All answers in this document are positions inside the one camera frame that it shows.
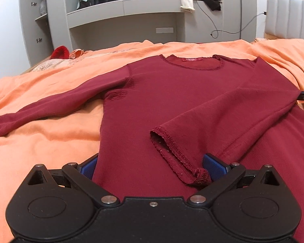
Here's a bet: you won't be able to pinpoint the dark red knit sweater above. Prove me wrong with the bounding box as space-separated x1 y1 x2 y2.
0 55 304 242

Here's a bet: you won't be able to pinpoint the orange bed cover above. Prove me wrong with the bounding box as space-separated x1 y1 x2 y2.
0 39 304 242

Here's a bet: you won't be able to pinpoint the grey padded headboard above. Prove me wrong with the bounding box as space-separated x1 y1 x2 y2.
264 0 304 39

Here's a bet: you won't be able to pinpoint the floral patterned pillow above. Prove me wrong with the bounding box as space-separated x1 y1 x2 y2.
30 49 84 72

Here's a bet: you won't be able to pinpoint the bright red plush item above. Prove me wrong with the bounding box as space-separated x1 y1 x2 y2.
50 46 70 59

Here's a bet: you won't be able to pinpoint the black garment on ledge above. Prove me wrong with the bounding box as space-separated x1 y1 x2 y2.
202 0 222 11

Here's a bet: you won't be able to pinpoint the open grey wardrobe door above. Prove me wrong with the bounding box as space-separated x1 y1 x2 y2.
19 0 53 66

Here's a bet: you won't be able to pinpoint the grey built-in wardrobe unit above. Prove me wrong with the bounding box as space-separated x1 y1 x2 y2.
18 0 258 68

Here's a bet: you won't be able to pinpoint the glass ornament on shelf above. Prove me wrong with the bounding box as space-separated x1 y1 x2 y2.
39 0 47 15

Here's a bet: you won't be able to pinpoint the black charging cable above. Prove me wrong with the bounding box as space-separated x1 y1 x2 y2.
195 0 268 39

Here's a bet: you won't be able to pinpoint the white wall socket plate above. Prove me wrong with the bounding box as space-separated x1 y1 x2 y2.
155 27 174 34

